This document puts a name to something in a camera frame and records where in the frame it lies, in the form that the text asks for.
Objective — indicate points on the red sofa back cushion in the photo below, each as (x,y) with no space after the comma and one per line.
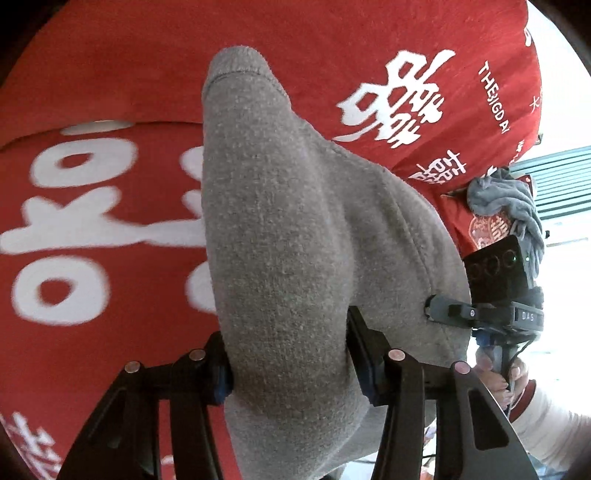
(106,93)

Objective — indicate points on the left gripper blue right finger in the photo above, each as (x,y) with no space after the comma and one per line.
(475,439)

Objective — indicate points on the person's right hand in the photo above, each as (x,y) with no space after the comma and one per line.
(507,393)

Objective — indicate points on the grey cloth on cushion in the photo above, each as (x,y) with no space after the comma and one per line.
(501,192)

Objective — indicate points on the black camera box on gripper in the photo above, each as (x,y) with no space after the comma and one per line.
(499,272)

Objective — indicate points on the small red printed pillow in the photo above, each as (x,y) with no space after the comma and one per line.
(469,231)

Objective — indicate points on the red sofa seat cushion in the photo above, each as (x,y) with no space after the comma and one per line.
(103,262)

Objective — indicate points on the grey knitted garment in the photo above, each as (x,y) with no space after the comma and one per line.
(298,230)

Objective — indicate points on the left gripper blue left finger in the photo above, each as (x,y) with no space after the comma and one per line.
(120,438)

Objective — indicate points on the white sleeve right forearm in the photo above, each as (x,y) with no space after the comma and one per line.
(555,436)

